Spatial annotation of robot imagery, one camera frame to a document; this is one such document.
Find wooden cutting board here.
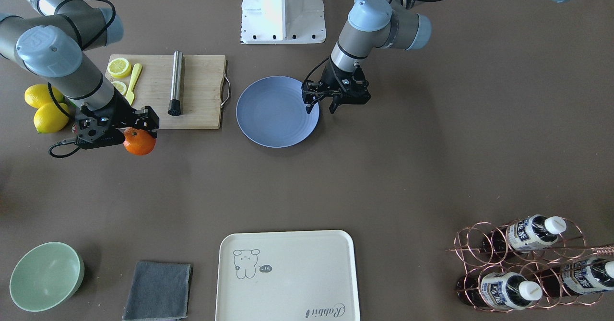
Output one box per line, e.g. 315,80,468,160
109,54,227,130

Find dark drink bottle top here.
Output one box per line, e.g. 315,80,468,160
480,214,567,259

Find green bowl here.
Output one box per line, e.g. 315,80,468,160
10,242,85,312

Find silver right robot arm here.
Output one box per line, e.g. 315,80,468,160
0,0,159,150

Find yellow lemon near bowl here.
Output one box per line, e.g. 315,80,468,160
33,102,70,133

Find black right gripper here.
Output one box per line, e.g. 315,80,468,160
74,102,159,150

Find lemon half slice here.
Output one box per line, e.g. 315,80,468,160
106,57,132,79

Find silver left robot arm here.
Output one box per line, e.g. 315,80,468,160
301,0,445,113

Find orange fruit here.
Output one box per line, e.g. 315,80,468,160
123,127,156,155

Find small lemon slice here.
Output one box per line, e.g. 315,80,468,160
111,81,128,96

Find grey folded cloth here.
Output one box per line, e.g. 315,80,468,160
121,261,192,321

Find steel muddler bar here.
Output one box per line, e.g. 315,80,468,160
167,50,184,116

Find cream rabbit tray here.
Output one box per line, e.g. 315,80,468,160
215,230,361,321

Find dark drink bottle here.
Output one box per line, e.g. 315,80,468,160
537,256,614,297
456,272,543,311
480,214,567,259

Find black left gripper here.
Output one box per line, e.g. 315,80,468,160
301,58,371,114

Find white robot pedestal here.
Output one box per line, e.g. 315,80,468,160
240,0,326,44

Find blue plate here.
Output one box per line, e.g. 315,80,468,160
236,76,319,148

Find yellow plastic knife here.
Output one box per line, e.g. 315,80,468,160
125,63,142,105

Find copper wire bottle rack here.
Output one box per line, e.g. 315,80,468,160
452,220,613,312

